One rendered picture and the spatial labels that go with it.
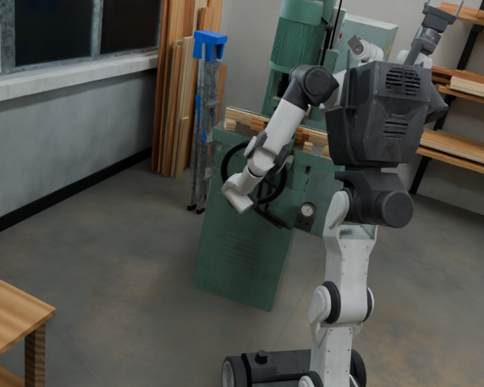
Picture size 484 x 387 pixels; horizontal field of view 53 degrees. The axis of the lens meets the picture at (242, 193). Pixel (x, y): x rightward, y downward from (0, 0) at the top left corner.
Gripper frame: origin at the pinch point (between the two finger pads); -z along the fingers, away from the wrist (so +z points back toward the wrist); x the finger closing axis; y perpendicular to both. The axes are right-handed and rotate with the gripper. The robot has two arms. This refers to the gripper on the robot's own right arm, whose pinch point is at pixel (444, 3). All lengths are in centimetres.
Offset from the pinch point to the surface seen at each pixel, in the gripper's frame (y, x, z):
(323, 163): 18, 15, 74
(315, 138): 31, 24, 66
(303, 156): 17, 24, 75
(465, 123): 246, -71, 16
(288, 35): 13, 51, 31
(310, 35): 16, 43, 27
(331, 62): 41, 33, 32
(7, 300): -75, 82, 145
